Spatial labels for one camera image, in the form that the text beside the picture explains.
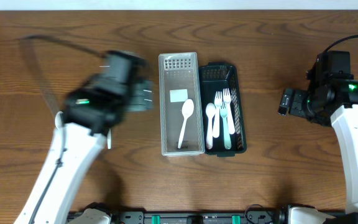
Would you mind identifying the clear plastic basket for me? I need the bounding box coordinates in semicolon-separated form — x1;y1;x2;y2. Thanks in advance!
158;52;205;157

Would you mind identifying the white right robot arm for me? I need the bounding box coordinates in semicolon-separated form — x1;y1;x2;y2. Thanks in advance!
278;83;358;223

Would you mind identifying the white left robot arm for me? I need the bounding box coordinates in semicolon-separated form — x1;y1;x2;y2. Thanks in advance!
16;75;152;223

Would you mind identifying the dark green plastic basket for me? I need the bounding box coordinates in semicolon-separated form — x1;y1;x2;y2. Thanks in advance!
199;62;247;157

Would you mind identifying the white plastic fork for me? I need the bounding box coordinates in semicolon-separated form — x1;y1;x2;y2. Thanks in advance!
223;88;235;134
213;91;223;138
220;103;232;150

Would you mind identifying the white plastic spoon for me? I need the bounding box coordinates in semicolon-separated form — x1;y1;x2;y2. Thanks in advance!
55;111;63;129
206;103;216;149
177;99;194;149
107;129;112;149

